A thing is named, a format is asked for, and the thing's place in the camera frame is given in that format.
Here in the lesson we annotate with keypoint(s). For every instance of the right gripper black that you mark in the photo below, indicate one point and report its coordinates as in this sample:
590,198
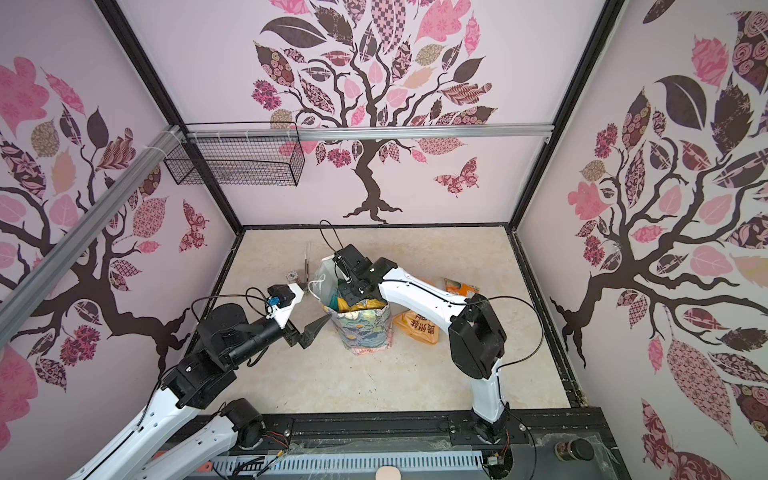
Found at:
349,297

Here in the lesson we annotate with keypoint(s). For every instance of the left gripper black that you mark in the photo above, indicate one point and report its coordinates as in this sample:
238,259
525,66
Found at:
309,334

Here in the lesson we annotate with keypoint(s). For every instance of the colourful paper bag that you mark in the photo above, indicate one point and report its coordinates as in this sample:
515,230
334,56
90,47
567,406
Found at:
363,328

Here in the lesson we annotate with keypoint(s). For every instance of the orange snack bag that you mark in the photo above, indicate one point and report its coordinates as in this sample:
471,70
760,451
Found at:
417,327

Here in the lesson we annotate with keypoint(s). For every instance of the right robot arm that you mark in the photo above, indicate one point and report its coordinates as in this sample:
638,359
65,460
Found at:
476,336

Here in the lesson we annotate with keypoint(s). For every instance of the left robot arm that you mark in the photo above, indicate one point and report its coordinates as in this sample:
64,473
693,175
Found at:
227,341

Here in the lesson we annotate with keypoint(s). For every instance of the black round knob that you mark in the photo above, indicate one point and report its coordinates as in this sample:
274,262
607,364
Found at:
578,449

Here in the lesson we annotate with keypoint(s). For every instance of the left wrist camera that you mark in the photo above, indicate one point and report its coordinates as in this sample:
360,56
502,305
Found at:
282,299

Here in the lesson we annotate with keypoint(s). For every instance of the white slotted cable duct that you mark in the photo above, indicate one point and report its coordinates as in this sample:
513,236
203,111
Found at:
410,465

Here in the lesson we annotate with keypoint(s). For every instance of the black wire basket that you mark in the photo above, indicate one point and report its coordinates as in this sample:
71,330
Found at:
259,153

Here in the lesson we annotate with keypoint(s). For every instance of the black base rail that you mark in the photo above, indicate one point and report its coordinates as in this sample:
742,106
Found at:
526,451

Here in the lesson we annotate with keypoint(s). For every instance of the left aluminium rail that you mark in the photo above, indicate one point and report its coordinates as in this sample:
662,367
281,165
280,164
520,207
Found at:
20,304

